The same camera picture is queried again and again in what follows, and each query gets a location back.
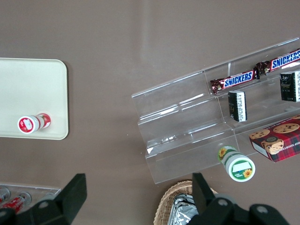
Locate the beige plastic tray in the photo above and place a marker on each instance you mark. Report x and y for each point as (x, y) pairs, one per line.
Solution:
(35, 89)

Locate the clear acrylic bottle rack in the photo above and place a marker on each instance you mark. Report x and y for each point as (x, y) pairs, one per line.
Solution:
(56, 191)

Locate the stacked aluminium foil containers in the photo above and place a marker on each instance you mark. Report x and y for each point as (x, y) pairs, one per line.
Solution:
(182, 211)

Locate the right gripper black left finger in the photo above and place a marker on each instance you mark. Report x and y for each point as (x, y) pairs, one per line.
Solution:
(70, 194)

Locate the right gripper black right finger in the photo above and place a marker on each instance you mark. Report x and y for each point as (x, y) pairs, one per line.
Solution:
(202, 197)

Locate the small black chocolate box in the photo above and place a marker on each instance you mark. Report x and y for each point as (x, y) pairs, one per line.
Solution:
(236, 105)
(289, 86)

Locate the clear acrylic stepped shelf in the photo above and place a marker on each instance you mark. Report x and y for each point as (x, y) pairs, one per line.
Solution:
(182, 110)

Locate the strawberry yogurt drink bottle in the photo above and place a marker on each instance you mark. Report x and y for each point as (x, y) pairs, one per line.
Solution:
(28, 124)

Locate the oval wicker basket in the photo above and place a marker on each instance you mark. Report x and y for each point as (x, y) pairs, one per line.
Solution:
(164, 206)

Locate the red plaid cookie box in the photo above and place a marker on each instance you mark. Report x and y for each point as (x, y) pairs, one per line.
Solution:
(281, 140)

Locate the Snickers chocolate bar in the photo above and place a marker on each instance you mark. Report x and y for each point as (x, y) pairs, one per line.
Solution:
(283, 60)
(236, 79)

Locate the green sunflower yogurt bottle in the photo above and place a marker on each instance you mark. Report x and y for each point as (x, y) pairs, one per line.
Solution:
(239, 168)

